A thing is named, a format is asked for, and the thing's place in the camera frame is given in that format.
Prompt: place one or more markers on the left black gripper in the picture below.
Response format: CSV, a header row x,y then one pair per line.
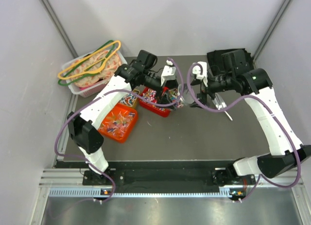
x,y
168,84

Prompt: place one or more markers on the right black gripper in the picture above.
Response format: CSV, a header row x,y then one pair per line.
x,y
201,97

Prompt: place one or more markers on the clear glass jar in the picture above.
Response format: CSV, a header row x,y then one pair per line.
x,y
174,94

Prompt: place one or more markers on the silver metal scoop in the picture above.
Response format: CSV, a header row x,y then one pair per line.
x,y
219,102

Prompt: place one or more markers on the red candy tray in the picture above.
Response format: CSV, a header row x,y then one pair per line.
x,y
157,110

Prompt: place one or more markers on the silver round jar lid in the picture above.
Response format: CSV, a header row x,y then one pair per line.
x,y
187,99

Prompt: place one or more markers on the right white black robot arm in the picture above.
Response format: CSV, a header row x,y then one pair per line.
x,y
286,150

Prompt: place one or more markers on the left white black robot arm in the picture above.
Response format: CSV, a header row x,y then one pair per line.
x,y
84,124

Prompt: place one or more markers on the pile of wrapped candies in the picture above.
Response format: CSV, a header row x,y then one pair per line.
x,y
150,95

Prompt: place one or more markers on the gold tin candy box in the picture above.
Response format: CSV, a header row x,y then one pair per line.
x,y
129,100

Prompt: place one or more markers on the black folded cloth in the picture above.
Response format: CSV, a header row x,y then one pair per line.
x,y
215,60

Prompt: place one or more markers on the orange candy tray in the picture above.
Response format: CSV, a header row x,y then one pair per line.
x,y
119,123

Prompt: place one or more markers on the green clothes hanger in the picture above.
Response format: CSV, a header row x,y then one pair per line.
x,y
112,45

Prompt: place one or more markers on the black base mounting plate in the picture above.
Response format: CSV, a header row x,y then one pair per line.
x,y
206,172

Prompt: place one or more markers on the white plastic basket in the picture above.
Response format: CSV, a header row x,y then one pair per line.
x,y
88,91

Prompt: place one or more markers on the floral patterned cloth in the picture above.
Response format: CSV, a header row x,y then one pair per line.
x,y
92,64

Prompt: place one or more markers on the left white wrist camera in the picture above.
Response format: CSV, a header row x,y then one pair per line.
x,y
168,73

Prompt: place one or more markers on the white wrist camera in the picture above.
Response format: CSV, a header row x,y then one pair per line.
x,y
168,73
199,74

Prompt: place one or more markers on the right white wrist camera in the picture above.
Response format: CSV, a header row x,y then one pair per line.
x,y
199,74

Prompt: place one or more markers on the aluminium frame rail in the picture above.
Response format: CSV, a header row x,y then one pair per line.
x,y
74,178

